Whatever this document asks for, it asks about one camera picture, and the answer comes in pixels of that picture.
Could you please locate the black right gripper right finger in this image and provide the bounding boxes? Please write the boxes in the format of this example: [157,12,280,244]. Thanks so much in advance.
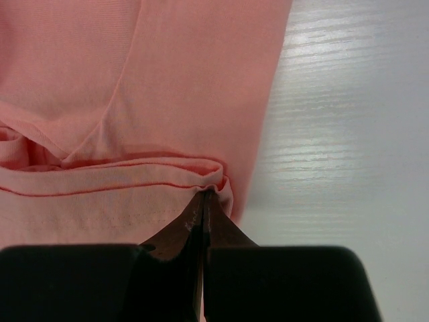
[203,191,381,321]

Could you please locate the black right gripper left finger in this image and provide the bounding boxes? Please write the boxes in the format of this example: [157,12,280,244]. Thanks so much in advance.
[1,193,204,321]

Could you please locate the salmon pink t-shirt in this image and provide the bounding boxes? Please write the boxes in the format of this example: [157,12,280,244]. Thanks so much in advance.
[1,1,292,247]

